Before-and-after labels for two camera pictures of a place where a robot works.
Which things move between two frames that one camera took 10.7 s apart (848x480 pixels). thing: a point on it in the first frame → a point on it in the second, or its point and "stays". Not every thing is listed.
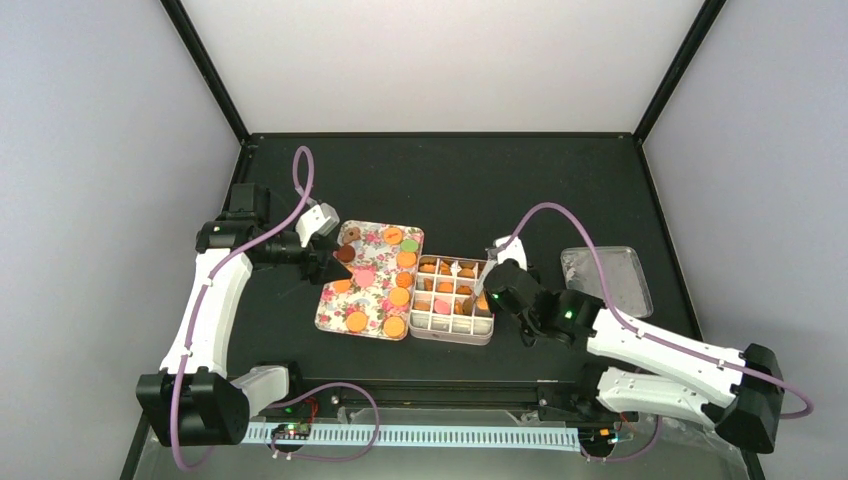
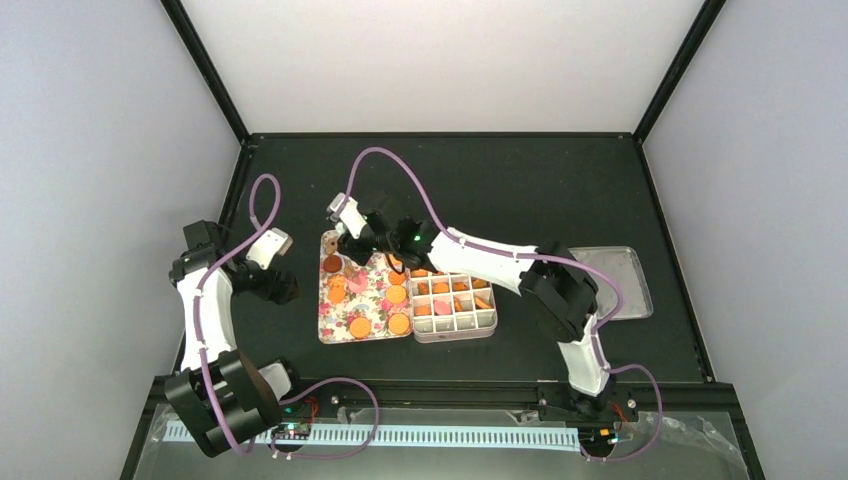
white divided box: x=444 y=308 stays
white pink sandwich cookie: x=441 y=306 stays
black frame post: x=207 y=66 stays
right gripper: x=494 y=303 → x=357 y=255
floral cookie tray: x=374 y=301 stays
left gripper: x=315 y=272 → x=281 y=289
